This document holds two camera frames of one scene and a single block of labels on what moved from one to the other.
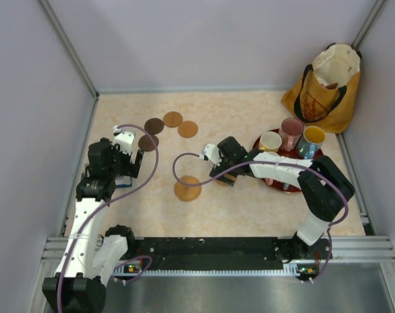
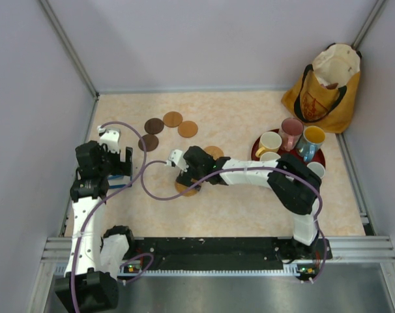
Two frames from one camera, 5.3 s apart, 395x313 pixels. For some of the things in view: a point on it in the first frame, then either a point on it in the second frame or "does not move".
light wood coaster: (187, 129) does not move
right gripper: (217, 169) -> (185, 178)
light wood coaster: (172, 119) does not move
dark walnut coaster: (154, 126) does not move
